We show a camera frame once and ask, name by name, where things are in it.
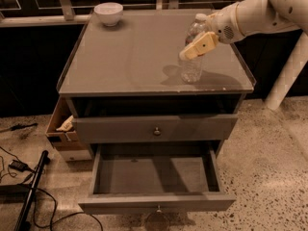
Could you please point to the white item in box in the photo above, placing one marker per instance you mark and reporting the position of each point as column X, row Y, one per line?
column 67, row 125

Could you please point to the grey drawer cabinet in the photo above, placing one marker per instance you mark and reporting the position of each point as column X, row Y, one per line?
column 132, row 69

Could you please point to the white ceramic bowl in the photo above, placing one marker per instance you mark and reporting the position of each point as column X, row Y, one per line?
column 109, row 13

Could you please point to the cardboard box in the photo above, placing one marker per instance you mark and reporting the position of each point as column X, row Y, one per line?
column 66, row 142

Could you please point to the grey upper drawer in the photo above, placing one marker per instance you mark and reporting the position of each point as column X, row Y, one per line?
column 150, row 128

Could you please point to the black pole on floor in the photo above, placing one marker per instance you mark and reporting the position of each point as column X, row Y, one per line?
column 22, row 224

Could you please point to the metal window railing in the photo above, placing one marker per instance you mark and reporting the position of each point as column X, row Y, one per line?
column 144, row 4

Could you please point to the black power adapter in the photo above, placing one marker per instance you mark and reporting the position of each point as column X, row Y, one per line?
column 19, row 166

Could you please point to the grey open middle drawer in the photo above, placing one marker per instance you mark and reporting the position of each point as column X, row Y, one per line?
column 135, row 178

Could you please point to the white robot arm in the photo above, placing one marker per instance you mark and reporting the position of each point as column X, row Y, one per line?
column 250, row 17

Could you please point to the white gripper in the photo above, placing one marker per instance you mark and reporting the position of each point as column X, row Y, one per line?
column 223, row 25

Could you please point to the clear plastic water bottle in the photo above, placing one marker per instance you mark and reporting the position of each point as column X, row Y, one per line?
column 191, row 70

